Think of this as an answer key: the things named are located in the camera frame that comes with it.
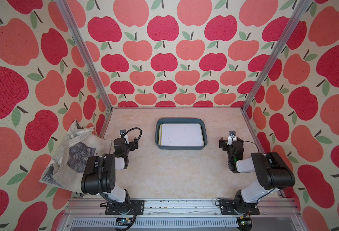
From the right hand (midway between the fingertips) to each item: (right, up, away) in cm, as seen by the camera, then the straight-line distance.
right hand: (232, 140), depth 93 cm
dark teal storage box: (-24, +13, +14) cm, 31 cm away
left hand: (-68, +1, +2) cm, 68 cm away
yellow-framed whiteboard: (-31, +3, +9) cm, 33 cm away
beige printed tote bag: (-92, -10, -26) cm, 96 cm away
